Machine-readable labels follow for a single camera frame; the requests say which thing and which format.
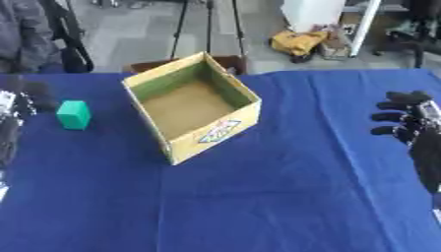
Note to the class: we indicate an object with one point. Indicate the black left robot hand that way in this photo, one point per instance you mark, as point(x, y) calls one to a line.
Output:
point(17, 108)

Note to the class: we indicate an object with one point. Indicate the yellow bag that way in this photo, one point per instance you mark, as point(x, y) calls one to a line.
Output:
point(297, 42)

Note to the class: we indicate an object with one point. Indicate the tan cardboard box green inside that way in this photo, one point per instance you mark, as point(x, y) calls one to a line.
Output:
point(192, 105)

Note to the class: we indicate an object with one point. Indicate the green block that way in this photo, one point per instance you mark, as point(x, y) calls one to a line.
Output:
point(73, 114)

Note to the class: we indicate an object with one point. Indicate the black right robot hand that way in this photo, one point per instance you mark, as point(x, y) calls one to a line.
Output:
point(414, 124)

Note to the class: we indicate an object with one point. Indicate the person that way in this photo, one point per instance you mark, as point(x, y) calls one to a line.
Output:
point(26, 34)

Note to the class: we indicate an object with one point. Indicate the black tripod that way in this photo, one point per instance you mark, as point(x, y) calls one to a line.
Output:
point(208, 28)

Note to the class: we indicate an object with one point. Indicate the black office chair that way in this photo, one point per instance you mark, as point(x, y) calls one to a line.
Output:
point(410, 31)

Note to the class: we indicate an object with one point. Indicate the white cabinet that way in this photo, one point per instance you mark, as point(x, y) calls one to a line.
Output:
point(313, 14)

